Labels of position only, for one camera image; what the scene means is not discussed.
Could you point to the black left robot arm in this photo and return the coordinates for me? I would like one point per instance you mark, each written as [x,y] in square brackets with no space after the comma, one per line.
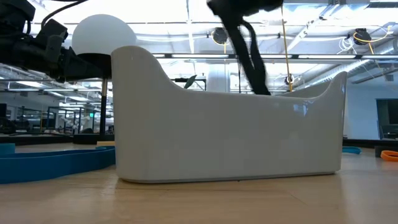
[15,12]

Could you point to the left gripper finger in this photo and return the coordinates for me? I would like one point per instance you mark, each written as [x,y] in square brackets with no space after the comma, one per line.
[77,67]

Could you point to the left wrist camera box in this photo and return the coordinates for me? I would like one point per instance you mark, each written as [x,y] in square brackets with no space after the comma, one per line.
[51,31]

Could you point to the small teal rubber band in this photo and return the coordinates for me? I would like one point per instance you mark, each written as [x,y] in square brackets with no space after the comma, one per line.
[352,150]

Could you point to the orange rubber band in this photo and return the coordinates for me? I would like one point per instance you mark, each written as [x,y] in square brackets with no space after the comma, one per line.
[390,156]

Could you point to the black ceiling light rail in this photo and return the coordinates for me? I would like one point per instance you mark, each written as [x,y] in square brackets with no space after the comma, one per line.
[311,56]

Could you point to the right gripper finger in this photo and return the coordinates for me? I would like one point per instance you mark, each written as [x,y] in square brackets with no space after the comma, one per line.
[241,46]
[257,43]

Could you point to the black table edge rail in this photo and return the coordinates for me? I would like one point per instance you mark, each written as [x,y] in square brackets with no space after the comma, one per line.
[31,140]

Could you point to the white globe table lamp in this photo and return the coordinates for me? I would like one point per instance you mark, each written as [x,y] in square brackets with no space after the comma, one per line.
[102,34]

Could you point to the black metal frame workcell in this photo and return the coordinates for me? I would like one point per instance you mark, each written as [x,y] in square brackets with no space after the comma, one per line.
[76,119]

